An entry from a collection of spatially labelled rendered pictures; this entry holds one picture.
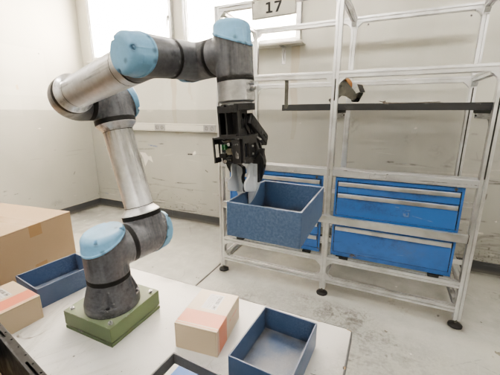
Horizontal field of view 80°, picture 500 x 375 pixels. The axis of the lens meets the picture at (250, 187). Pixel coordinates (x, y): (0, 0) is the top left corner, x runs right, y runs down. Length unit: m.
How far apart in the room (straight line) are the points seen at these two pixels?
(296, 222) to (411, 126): 2.39
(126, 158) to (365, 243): 1.66
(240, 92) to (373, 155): 2.36
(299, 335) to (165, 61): 0.74
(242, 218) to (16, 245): 0.95
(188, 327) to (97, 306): 0.26
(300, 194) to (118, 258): 0.52
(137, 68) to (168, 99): 3.12
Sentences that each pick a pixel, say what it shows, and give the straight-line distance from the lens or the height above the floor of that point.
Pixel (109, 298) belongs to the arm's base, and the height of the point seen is 0.81.
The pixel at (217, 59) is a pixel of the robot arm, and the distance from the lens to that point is 0.62.
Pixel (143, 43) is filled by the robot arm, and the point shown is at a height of 1.41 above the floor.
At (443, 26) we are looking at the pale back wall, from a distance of 2.94.
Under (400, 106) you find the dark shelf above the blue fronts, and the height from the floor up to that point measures 1.33.
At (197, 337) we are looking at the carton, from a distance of 0.86.
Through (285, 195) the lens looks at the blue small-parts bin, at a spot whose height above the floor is 1.10.
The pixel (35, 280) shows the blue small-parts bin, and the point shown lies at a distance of 1.34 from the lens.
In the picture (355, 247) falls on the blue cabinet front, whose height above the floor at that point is 0.41.
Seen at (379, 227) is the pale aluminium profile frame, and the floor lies 0.59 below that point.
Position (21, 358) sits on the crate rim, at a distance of 0.65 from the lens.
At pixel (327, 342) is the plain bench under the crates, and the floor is 0.70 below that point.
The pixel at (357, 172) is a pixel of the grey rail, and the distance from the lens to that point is 2.03.
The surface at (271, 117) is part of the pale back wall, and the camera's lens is 3.06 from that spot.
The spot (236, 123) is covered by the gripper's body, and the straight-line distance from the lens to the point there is 0.61.
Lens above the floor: 1.30
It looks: 14 degrees down
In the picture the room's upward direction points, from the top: straight up
